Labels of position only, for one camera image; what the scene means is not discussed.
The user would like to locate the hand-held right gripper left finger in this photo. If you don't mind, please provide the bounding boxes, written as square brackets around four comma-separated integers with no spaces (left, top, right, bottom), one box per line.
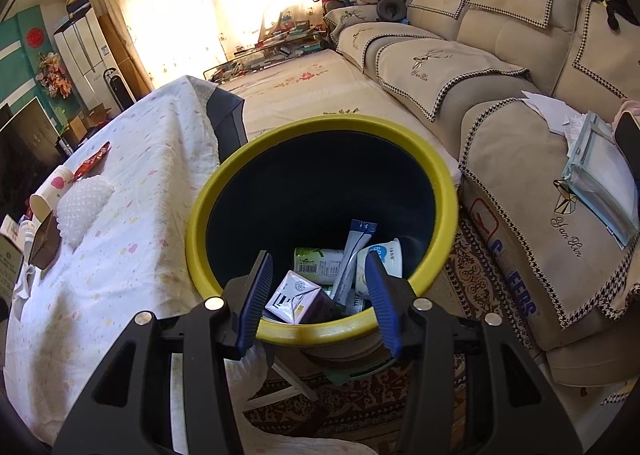
[52,250,275,455]

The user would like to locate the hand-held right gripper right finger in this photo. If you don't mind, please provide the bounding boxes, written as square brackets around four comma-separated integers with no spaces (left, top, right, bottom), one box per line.
[364,250,583,455]

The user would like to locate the pink drink carton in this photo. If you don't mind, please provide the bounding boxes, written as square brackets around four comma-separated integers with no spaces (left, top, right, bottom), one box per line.
[265,269,341,326]

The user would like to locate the white plastic bowl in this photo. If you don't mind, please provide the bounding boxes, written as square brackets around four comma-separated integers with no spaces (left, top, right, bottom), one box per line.
[356,237,403,281]

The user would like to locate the blue white sachet wrapper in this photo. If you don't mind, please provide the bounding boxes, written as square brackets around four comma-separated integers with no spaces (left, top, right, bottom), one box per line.
[332,219,377,303]

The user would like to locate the pale green plastic jar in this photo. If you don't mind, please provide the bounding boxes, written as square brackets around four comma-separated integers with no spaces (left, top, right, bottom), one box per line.
[293,247,346,285]

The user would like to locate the yellow-rimmed dark bin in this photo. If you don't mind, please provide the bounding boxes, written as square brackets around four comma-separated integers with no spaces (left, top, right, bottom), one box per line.
[185,116,460,347]

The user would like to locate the white foam net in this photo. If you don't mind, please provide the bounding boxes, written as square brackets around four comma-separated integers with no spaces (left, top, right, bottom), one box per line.
[56,175,115,250]

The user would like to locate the red snack wrapper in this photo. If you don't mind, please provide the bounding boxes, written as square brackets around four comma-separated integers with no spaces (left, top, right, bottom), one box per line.
[71,142,111,182]

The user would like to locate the brown cardboard box piece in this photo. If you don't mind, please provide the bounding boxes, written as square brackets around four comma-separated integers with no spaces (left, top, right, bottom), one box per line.
[27,210,63,271]

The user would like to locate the pink-dotted paper cup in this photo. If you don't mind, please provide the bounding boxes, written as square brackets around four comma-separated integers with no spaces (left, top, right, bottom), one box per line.
[29,165,73,218]

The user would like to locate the floral print carton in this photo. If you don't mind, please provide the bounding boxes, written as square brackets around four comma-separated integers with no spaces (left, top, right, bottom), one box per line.
[0,215,26,306]

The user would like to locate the beige green round stool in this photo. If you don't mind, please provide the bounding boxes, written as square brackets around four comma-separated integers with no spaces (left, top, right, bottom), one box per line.
[300,342,401,386]

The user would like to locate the patterned brown rug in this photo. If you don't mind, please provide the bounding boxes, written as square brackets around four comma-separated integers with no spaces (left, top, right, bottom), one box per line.
[240,205,616,441]

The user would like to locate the white blue-printed cardboard box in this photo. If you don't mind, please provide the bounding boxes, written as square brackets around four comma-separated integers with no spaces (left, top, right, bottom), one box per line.
[460,185,543,351]

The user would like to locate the table with dotted cloth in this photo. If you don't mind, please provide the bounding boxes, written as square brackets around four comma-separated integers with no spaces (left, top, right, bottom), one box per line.
[2,75,281,455]

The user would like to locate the dark grey table cover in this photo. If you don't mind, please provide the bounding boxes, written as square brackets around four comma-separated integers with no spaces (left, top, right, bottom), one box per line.
[206,85,248,163]

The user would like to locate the beige floral floor mat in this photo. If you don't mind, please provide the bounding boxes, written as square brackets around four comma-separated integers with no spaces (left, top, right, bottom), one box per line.
[220,49,461,176]

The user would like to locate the beige deer-print seat cover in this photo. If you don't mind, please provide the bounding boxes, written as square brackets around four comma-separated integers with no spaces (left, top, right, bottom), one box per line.
[375,40,531,121]
[335,22,446,73]

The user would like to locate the black white tower fan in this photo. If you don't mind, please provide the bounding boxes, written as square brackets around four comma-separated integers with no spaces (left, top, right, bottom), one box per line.
[102,68,136,111]

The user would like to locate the clear zip bag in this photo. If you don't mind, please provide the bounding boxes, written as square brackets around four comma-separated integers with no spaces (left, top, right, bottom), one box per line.
[562,110,640,248]

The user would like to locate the cluttered glass coffee table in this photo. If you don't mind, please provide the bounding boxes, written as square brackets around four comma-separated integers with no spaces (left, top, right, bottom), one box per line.
[204,20,331,83]

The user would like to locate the loose white papers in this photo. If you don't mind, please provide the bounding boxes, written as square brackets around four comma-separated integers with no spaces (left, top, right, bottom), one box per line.
[520,90,588,136]

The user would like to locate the large curved television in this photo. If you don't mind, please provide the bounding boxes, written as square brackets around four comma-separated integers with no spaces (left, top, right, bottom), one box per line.
[0,96,63,221]

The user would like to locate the beige deer-print armrest cover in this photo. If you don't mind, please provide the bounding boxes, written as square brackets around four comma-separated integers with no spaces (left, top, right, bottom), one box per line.
[325,5,381,33]

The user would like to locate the beige sofa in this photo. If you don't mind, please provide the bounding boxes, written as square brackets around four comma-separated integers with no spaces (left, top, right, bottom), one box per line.
[322,0,640,406]

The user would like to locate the dark grey round cushion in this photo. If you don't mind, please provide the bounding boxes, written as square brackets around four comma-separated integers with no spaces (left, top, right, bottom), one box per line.
[376,0,408,25]

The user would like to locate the black pink-edged bag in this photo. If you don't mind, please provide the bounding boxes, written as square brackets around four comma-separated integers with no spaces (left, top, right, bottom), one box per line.
[612,100,640,171]

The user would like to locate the cream embroidered curtains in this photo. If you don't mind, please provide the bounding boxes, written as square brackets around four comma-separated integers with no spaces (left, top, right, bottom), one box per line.
[90,0,361,91]

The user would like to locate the hanging artificial flowers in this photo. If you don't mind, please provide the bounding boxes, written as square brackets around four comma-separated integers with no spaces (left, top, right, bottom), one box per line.
[37,51,73,98]

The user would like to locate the white standing air conditioner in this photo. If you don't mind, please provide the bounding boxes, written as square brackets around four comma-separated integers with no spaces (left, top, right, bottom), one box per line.
[52,5,123,111]

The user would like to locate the white metal frame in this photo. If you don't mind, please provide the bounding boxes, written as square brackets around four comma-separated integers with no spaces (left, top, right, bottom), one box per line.
[245,360,321,411]

